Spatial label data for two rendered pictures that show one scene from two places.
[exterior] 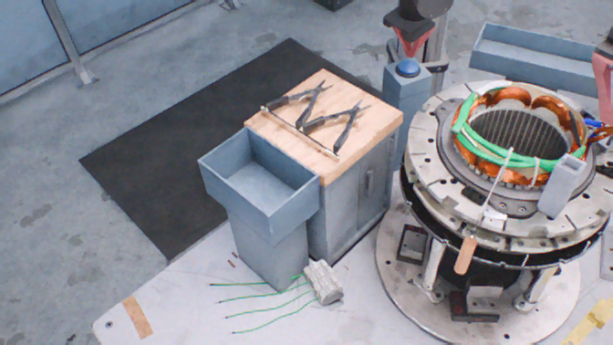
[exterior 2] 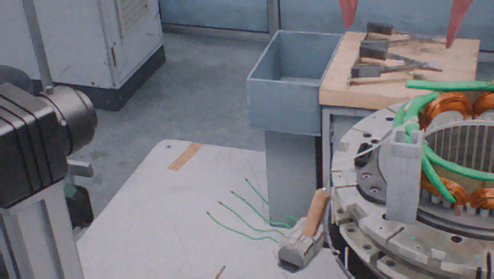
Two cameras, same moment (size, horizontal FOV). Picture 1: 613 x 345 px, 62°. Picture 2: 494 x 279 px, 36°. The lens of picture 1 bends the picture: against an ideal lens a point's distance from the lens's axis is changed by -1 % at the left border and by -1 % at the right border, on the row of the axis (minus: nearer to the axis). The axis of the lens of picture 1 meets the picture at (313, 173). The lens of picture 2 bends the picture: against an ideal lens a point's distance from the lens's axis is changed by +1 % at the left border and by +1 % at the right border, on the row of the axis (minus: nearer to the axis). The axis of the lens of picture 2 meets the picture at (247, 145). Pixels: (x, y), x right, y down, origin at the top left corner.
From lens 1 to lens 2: 0.78 m
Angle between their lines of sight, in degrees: 49
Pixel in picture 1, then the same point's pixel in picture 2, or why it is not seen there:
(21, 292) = not seen: hidden behind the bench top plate
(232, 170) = (311, 71)
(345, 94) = (454, 63)
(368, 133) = (408, 92)
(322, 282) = (295, 235)
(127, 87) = not seen: outside the picture
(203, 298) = (228, 182)
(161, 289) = (220, 156)
